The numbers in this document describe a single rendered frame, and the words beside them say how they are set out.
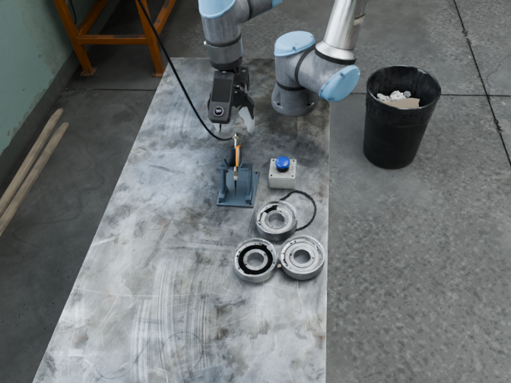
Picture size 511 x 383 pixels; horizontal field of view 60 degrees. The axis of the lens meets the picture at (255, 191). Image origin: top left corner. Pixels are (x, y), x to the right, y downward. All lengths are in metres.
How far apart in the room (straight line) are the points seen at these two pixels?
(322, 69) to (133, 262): 0.70
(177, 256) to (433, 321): 1.18
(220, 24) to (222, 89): 0.14
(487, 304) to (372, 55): 1.82
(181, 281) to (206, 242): 0.12
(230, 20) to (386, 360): 1.38
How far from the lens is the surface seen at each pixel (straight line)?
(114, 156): 2.63
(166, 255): 1.12
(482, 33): 3.58
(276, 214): 1.13
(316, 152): 1.30
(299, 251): 1.06
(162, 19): 3.20
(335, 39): 1.23
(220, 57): 0.96
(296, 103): 1.40
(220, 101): 0.97
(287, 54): 1.31
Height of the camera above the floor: 1.72
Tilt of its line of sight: 50 degrees down
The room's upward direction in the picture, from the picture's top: 6 degrees counter-clockwise
